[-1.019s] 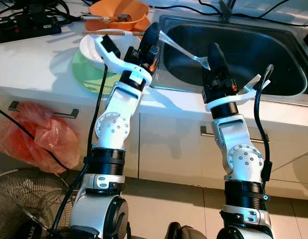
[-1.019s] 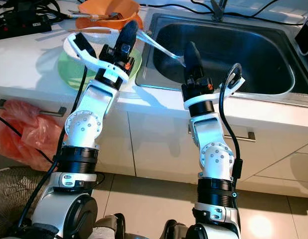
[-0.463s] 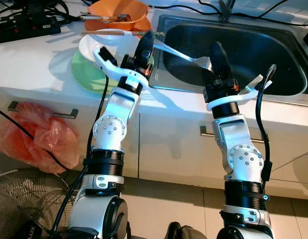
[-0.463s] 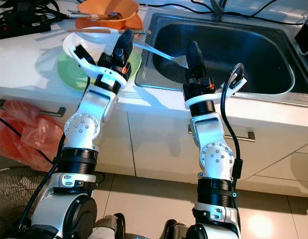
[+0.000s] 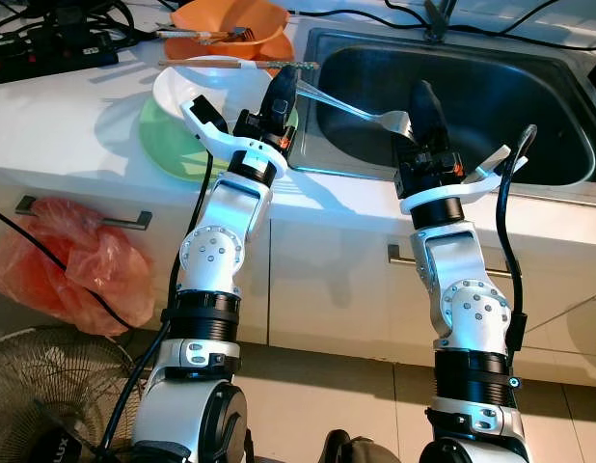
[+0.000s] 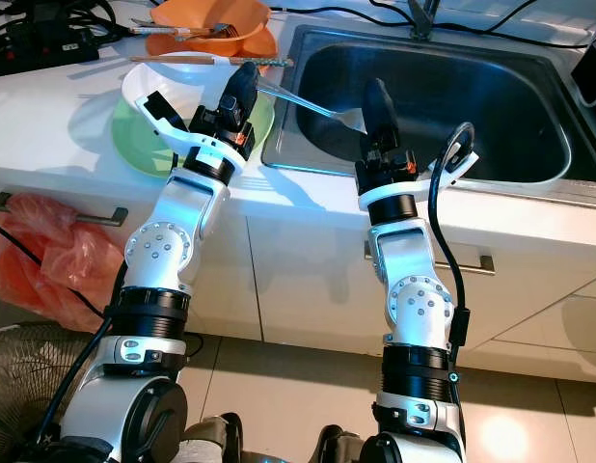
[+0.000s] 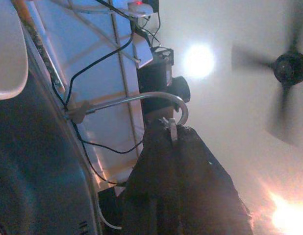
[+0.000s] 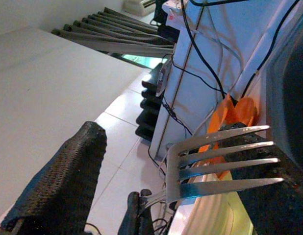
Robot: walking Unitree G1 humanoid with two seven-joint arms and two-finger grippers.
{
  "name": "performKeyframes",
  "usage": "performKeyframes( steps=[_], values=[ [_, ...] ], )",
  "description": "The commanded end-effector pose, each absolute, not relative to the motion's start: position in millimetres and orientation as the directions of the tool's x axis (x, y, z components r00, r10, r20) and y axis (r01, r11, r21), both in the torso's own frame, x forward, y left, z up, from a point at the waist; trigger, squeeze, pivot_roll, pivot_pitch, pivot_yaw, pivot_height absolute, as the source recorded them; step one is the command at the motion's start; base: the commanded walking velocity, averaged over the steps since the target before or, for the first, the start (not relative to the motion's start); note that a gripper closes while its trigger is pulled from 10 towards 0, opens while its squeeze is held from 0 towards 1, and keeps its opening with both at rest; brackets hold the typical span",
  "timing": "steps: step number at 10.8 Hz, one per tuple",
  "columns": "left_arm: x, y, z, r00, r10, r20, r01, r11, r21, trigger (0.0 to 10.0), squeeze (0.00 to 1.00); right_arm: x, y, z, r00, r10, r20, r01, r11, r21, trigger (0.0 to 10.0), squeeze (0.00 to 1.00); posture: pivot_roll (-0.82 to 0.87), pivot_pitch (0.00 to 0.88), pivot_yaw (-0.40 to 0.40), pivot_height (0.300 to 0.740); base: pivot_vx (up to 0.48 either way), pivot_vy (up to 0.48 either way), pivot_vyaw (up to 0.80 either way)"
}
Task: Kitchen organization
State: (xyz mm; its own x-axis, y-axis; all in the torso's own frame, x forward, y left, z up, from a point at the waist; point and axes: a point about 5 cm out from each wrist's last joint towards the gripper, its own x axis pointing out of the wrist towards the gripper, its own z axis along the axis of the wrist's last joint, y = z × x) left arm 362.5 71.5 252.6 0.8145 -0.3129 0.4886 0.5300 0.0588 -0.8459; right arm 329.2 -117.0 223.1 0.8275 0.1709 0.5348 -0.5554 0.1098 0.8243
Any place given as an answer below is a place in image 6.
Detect light green plate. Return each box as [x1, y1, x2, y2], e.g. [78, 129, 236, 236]
[110, 92, 278, 180]

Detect robot leg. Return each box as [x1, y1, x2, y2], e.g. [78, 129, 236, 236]
[175, 413, 247, 463]
[310, 424, 368, 463]

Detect white kitchen cabinet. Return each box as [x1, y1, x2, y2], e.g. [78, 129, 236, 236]
[0, 164, 596, 382]

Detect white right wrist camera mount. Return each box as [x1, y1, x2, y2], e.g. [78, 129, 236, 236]
[356, 145, 482, 211]

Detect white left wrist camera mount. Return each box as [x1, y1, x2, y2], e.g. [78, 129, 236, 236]
[147, 89, 256, 175]

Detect red plastic bag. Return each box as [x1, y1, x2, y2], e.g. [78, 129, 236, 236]
[0, 193, 130, 334]

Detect robot left leg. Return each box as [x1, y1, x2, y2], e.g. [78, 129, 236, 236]
[175, 413, 247, 463]

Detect chrome faucet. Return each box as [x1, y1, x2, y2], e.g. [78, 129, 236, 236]
[406, 0, 442, 41]

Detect wire guard floor fan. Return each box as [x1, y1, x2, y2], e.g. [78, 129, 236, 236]
[0, 321, 118, 463]

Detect orange bowl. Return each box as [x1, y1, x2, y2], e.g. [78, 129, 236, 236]
[149, 0, 272, 57]

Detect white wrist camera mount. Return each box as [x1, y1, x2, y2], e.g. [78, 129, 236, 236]
[356, 145, 482, 211]
[147, 89, 256, 175]

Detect stainless steel sink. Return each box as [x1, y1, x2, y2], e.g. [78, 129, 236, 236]
[261, 24, 596, 189]

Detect white bowl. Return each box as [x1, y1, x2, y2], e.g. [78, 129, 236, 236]
[122, 53, 256, 128]

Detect robot right leg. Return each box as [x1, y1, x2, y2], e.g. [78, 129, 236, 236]
[310, 424, 368, 463]

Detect thin black cable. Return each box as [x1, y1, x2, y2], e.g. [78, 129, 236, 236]
[0, 220, 116, 334]

